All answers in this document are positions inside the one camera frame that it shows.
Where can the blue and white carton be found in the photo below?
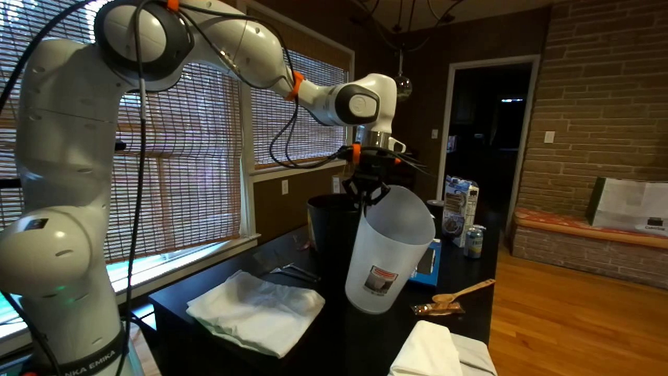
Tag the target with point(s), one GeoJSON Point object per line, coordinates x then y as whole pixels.
{"type": "Point", "coordinates": [459, 209]}

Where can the window with bamboo blind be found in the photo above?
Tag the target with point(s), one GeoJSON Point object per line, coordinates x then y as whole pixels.
{"type": "Point", "coordinates": [308, 125]}
{"type": "Point", "coordinates": [182, 172]}

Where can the white plastic waste bin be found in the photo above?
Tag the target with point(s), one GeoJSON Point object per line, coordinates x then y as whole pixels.
{"type": "Point", "coordinates": [389, 245]}

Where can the drink can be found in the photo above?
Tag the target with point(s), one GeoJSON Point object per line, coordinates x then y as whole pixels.
{"type": "Point", "coordinates": [474, 243]}

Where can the patterned bench cushion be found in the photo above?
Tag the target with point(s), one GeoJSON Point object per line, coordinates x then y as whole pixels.
{"type": "Point", "coordinates": [563, 224]}

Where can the brown snack packet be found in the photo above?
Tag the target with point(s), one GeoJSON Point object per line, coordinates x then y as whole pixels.
{"type": "Point", "coordinates": [436, 309]}

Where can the wooden spoon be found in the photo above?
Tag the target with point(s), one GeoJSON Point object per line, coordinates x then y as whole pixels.
{"type": "Point", "coordinates": [462, 292]}

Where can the folded white cloth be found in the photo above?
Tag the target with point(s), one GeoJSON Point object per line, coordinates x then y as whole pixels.
{"type": "Point", "coordinates": [255, 310]}
{"type": "Point", "coordinates": [425, 350]}

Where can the black tongs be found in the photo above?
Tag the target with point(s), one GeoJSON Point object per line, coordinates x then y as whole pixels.
{"type": "Point", "coordinates": [295, 272]}

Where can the black chandelier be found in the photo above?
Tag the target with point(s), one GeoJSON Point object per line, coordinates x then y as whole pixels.
{"type": "Point", "coordinates": [403, 78]}

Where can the wall socket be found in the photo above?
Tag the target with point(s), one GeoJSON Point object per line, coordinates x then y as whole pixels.
{"type": "Point", "coordinates": [285, 187]}
{"type": "Point", "coordinates": [336, 184]}

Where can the doorway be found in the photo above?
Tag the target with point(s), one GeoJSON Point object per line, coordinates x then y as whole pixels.
{"type": "Point", "coordinates": [488, 146]}

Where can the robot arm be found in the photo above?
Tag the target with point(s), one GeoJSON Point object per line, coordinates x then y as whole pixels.
{"type": "Point", "coordinates": [68, 156]}

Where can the white paper bag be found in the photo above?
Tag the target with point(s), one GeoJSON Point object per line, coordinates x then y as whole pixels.
{"type": "Point", "coordinates": [631, 203]}

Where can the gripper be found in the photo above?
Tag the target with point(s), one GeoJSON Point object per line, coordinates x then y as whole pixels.
{"type": "Point", "coordinates": [373, 164]}

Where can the black waste bin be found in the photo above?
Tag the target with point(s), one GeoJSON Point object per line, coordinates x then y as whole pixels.
{"type": "Point", "coordinates": [331, 224]}

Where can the light grey cloth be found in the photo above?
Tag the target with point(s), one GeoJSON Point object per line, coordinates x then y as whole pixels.
{"type": "Point", "coordinates": [477, 357]}

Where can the blue box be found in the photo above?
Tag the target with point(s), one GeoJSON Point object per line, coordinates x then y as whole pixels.
{"type": "Point", "coordinates": [429, 263]}

